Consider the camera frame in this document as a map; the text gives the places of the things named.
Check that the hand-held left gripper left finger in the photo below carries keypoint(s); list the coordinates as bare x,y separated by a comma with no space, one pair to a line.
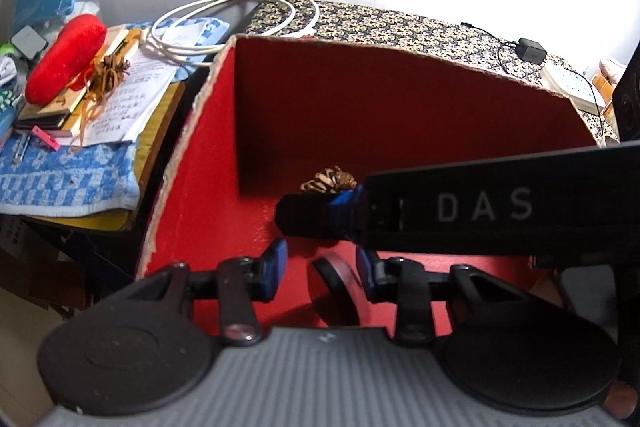
274,269

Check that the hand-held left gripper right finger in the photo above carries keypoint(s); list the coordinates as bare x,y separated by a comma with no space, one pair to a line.
366,274

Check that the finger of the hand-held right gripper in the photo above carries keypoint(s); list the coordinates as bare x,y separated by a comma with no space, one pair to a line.
305,217

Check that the clear tape roll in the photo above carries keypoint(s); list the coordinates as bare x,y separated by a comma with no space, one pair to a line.
337,292

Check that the brown pine cone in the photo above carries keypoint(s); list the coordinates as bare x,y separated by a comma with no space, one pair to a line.
330,179

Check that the red cardboard box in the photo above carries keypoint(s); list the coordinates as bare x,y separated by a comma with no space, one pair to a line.
350,117

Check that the white power strip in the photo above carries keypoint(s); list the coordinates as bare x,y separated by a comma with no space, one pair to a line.
570,87

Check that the gold paper bag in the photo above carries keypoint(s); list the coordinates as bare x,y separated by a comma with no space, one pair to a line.
604,89

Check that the black charger adapter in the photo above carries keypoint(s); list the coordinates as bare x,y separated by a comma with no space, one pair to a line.
531,51

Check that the black speaker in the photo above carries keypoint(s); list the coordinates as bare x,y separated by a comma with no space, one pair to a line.
629,102

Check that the pink white bundle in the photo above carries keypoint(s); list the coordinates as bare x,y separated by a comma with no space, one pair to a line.
611,67

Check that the handwritten paper sheet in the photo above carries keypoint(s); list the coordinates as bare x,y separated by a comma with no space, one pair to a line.
135,97

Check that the patterned tablecloth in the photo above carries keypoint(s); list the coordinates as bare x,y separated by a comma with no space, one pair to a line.
400,27

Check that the blue white checked towel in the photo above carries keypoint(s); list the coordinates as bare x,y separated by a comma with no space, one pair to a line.
65,179

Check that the pine cone with raffia ribbon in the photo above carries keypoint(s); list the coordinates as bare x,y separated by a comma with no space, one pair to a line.
112,68

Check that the pink clip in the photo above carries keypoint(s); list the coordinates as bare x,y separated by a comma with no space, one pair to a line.
46,138

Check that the black book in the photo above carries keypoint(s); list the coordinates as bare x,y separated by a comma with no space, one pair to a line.
37,122

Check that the red plush pouch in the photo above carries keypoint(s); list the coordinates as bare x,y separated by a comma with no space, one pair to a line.
62,59

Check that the grey square adapter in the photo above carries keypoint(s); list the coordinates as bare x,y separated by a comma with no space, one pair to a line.
29,42

